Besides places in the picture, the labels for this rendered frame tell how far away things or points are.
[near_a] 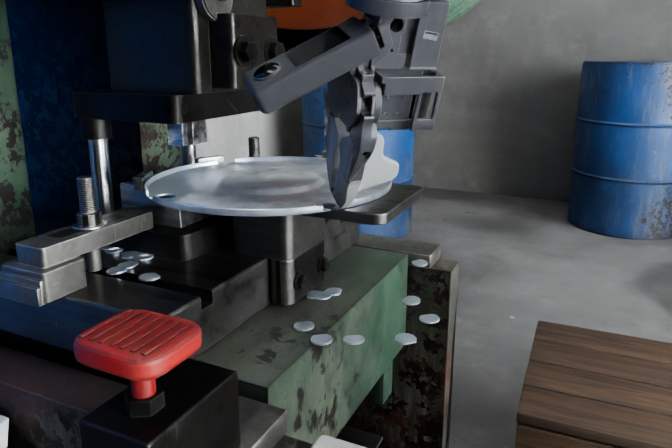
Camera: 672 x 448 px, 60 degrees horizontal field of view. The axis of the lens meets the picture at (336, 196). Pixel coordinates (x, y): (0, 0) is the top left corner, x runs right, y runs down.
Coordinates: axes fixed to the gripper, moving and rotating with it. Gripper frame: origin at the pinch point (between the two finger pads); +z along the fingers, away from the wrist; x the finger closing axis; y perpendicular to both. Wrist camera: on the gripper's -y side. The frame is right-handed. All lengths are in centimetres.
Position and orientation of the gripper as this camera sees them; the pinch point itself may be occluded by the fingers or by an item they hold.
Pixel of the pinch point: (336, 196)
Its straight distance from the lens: 58.4
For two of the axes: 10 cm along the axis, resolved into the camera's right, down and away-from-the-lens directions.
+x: -3.5, -5.3, 7.7
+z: -1.2, 8.5, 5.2
